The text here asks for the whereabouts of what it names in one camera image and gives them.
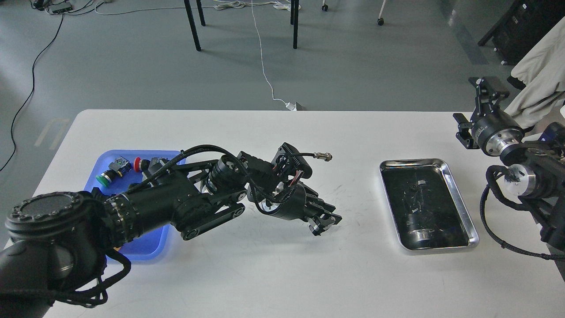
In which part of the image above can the black table leg left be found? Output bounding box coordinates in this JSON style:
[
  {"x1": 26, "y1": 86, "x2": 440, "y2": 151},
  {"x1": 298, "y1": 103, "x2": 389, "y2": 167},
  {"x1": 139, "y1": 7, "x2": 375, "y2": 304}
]
[{"x1": 183, "y1": 0, "x2": 206, "y2": 52}]

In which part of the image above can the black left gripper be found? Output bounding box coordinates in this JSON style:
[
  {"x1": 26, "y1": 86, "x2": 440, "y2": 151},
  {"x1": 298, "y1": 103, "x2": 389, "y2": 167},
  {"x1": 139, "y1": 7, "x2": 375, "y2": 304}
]
[{"x1": 254, "y1": 142, "x2": 343, "y2": 236}]

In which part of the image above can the black table leg right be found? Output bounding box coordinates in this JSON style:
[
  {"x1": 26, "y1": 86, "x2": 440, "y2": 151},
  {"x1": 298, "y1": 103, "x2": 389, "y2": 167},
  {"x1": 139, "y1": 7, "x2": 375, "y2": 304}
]
[{"x1": 290, "y1": 0, "x2": 299, "y2": 49}]

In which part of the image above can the white floor cable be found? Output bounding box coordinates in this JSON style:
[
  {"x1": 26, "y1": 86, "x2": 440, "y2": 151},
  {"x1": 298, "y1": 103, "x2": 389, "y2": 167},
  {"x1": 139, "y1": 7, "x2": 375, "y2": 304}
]
[{"x1": 213, "y1": 0, "x2": 301, "y2": 109}]

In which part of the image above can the beige cloth cover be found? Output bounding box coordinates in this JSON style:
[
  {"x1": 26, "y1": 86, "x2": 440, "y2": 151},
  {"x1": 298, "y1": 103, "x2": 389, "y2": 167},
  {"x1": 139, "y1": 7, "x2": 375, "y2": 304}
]
[{"x1": 505, "y1": 18, "x2": 565, "y2": 129}]

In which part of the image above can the black table leg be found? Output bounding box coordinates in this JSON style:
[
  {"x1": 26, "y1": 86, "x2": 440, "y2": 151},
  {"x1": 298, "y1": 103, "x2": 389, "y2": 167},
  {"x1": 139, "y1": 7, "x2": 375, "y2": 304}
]
[
  {"x1": 183, "y1": 0, "x2": 206, "y2": 52},
  {"x1": 290, "y1": 0, "x2": 299, "y2": 49}
]

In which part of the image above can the blue plastic tray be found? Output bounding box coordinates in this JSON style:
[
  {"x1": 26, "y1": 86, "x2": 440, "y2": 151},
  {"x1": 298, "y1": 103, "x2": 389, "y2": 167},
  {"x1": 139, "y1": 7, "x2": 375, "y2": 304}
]
[{"x1": 83, "y1": 149, "x2": 180, "y2": 261}]

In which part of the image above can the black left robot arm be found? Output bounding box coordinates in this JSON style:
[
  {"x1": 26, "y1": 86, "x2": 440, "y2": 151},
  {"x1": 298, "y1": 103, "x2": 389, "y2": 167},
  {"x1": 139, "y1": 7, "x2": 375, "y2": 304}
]
[{"x1": 1, "y1": 143, "x2": 342, "y2": 318}]

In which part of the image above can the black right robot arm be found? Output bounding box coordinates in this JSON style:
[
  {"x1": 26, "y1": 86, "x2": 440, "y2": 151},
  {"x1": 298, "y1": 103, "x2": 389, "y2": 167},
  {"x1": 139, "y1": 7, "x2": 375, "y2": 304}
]
[{"x1": 453, "y1": 76, "x2": 565, "y2": 261}]

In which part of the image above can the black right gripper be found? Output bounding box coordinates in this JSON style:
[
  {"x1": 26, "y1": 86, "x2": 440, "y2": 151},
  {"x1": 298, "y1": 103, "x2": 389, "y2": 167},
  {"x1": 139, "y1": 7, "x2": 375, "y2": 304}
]
[{"x1": 452, "y1": 76, "x2": 524, "y2": 157}]

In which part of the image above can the silver metal tray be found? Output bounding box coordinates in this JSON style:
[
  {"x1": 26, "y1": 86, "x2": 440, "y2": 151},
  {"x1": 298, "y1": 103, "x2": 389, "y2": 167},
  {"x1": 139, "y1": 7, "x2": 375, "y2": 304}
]
[{"x1": 379, "y1": 158, "x2": 480, "y2": 254}]

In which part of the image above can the black floor cable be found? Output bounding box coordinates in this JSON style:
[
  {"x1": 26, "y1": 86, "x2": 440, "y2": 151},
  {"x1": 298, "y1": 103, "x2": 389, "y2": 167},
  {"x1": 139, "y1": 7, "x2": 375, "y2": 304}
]
[{"x1": 0, "y1": 0, "x2": 102, "y2": 173}]

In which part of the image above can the red push button switch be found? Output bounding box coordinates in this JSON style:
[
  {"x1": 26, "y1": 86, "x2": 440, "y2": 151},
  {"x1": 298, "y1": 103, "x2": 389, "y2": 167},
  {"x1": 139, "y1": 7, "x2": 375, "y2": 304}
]
[{"x1": 132, "y1": 157, "x2": 166, "y2": 173}]

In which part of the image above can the white power adapter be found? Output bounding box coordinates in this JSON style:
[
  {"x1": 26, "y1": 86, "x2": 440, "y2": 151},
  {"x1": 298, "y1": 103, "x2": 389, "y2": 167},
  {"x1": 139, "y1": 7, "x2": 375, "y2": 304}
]
[{"x1": 285, "y1": 102, "x2": 305, "y2": 111}]

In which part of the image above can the green push button switch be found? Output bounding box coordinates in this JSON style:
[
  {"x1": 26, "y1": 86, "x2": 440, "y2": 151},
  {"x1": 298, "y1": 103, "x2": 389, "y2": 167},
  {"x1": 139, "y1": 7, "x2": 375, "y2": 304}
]
[{"x1": 95, "y1": 156, "x2": 132, "y2": 187}]

